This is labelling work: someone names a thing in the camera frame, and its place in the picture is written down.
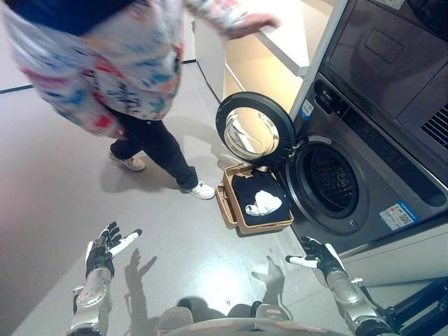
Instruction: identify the silver robot left leg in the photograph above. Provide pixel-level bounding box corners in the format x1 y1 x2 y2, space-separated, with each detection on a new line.
155 306 194 330

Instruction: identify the black clothes pile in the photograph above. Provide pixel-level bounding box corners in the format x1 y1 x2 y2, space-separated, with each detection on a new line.
231 169 292 227

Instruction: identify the grey robot torso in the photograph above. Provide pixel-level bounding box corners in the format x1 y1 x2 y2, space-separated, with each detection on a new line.
155 316 330 336

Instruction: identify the blue white QR sticker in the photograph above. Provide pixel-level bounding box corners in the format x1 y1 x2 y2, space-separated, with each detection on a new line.
379 202 420 231

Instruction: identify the blue energy label sticker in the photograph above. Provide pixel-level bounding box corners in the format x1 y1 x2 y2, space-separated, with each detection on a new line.
299 99 315 120

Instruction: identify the white cabinet side panel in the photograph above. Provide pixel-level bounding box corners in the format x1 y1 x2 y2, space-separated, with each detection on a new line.
289 0 351 122

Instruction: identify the silver robot right leg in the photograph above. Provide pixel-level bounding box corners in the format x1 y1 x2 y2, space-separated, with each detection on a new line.
254 302 292 322

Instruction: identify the white sneaker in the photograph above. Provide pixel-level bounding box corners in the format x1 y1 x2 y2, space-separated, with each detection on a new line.
108 150 146 172
181 181 216 201

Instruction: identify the silver robot leg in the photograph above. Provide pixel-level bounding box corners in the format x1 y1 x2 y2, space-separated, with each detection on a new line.
155 306 194 330
254 302 292 322

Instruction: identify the dark grey stacked dryer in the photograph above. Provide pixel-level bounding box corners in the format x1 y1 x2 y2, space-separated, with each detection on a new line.
320 0 448 148

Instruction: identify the white counter cabinet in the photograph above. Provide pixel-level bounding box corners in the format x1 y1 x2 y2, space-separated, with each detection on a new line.
191 0 337 106

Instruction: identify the dark grey washing machine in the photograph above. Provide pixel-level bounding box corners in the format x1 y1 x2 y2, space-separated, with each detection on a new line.
285 72 448 246

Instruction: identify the white and grey garment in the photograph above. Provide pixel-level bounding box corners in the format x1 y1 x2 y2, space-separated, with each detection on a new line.
244 190 284 216

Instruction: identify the woven wicker laundry basket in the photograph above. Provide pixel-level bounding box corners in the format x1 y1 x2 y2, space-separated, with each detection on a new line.
215 162 295 236

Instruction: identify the white plinth panel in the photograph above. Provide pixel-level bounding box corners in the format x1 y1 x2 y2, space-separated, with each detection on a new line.
314 220 448 288

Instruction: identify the person in patterned jacket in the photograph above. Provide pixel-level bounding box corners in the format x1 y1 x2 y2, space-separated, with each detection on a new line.
0 0 283 201

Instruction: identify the dark blue metal frame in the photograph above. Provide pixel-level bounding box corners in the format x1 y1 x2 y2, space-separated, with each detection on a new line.
370 276 448 336

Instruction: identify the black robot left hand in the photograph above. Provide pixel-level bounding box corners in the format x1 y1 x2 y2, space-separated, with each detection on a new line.
85 221 144 278

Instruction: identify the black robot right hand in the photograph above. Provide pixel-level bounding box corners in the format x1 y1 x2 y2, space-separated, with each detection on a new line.
285 236 347 281

